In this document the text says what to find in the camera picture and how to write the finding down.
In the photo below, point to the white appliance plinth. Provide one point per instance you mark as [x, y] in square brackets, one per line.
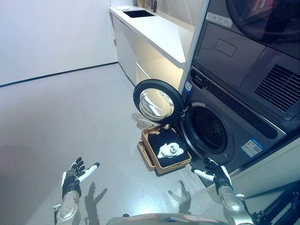
[262, 175]

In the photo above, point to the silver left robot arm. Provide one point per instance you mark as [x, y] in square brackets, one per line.
[66, 208]

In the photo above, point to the black equipment frame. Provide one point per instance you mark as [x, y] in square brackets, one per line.
[281, 206]

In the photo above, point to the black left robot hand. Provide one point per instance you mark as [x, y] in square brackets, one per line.
[70, 179]

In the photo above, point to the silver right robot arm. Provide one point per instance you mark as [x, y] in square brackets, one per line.
[232, 204]

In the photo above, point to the brown laundry basket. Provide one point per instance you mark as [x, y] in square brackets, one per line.
[150, 161]

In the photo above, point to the grey stacked dryer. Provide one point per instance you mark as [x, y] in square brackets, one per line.
[246, 47]

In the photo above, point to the white crumpled garment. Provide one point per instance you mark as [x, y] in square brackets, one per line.
[170, 150]

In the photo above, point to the black countertop sink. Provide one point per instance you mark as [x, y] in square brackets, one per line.
[138, 13]

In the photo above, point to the silver robot torso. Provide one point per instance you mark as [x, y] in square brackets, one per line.
[164, 219]

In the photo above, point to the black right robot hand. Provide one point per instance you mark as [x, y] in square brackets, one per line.
[221, 178]

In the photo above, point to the dark sink faucet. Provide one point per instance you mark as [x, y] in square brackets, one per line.
[153, 5]

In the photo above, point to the blue white instruction sticker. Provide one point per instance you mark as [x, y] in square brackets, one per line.
[252, 147]

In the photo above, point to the grey front-load washing machine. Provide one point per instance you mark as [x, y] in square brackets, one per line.
[243, 122]

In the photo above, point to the white counter cabinet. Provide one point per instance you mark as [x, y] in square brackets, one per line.
[145, 35]

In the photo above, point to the white tall side panel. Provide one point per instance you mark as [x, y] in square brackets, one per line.
[194, 42]

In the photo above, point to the dark navy garment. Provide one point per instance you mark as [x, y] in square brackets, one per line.
[159, 138]

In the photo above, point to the blue energy label sticker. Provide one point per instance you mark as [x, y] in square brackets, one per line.
[188, 86]

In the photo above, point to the round washing machine door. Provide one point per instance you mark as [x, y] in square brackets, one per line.
[157, 100]

